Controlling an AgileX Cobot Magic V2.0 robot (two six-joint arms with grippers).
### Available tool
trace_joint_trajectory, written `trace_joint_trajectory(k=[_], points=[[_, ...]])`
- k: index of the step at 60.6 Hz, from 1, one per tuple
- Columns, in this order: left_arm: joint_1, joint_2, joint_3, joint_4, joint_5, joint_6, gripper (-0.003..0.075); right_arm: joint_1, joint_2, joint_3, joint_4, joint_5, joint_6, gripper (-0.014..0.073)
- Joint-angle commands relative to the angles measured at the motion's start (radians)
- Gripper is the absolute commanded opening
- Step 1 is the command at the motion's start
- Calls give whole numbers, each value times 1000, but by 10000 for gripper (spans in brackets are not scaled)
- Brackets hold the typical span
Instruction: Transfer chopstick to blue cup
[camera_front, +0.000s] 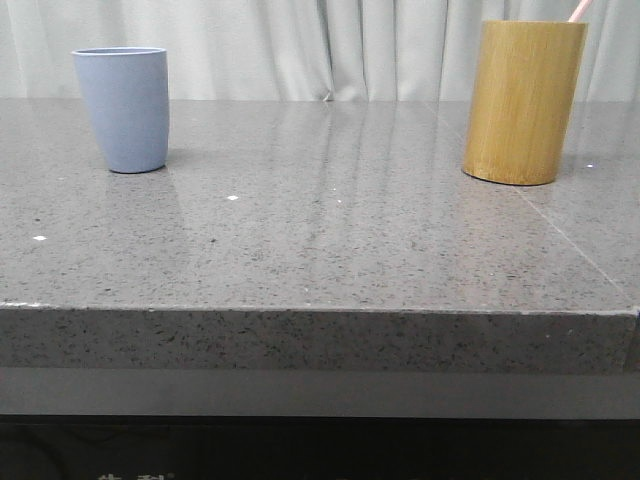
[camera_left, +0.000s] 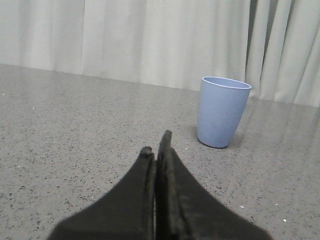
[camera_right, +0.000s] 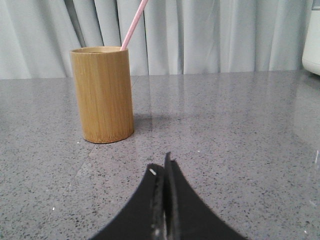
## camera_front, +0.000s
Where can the blue plastic cup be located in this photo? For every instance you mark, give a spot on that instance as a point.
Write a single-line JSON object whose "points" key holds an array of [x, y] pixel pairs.
{"points": [[125, 90]]}

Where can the white curtain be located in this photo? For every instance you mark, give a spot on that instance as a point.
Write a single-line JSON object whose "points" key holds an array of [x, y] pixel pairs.
{"points": [[265, 50]]}

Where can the bamboo cylinder holder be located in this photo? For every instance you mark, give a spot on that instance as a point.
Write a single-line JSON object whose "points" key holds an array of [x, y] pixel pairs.
{"points": [[523, 94]]}

